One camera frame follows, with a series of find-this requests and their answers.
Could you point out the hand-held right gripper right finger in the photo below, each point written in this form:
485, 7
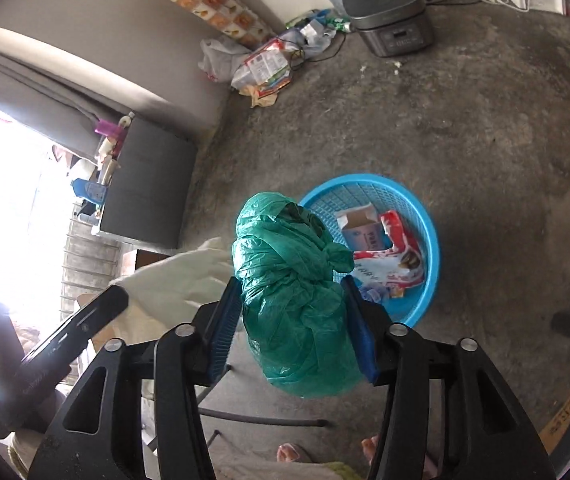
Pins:
360, 335

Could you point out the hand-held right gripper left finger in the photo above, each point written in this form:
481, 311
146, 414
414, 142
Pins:
225, 330

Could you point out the purple plastic bag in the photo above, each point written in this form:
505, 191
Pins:
377, 292

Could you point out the green plastic bag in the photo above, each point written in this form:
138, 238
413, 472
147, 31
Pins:
295, 320

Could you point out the red white paper bag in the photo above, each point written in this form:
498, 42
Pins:
395, 255

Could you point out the light blue carton box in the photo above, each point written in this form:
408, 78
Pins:
360, 227

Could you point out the blue plastic basket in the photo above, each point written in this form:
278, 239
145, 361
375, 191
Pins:
417, 210

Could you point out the floral tablecloth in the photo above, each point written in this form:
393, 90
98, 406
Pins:
180, 280

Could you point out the dark metal bar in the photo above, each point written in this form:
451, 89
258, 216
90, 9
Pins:
265, 417

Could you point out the person's right foot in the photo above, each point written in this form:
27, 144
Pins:
370, 447

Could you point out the person's foot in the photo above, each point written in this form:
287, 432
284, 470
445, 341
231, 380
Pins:
370, 447
290, 452

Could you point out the person's left foot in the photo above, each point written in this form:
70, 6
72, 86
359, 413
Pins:
290, 452

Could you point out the grey cabinet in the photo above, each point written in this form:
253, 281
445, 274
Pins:
150, 185

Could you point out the blue detergent bottle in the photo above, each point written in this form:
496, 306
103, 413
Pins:
87, 191

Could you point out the assorted toiletries clutter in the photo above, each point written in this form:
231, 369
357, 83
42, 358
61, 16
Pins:
107, 155

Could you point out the purple cup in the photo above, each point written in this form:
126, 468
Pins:
107, 127

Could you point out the grey curtain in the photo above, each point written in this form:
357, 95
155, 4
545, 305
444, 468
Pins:
40, 105

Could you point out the clear bag of red packets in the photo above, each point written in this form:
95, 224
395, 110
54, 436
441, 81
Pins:
265, 67

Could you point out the white plastic bag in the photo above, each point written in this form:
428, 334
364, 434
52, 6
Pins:
217, 57

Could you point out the crumpled plastic wrappers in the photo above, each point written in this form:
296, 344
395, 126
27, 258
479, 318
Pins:
325, 22

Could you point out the grey rice cooker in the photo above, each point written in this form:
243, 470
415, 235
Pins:
390, 15

